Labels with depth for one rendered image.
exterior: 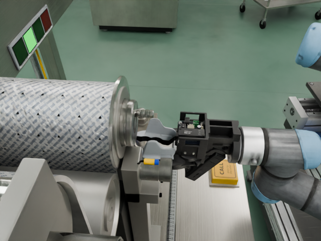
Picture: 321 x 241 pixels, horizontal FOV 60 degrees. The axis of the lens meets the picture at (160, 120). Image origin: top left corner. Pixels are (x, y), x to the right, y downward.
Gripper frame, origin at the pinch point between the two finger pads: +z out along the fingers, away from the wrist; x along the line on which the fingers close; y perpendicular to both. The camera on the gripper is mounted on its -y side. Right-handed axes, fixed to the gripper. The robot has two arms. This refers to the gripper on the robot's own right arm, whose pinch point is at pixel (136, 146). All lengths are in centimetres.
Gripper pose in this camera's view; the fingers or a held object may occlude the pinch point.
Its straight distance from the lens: 57.9
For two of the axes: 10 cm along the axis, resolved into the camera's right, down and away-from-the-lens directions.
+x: -0.8, 7.0, -7.1
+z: -10.0, -0.5, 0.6
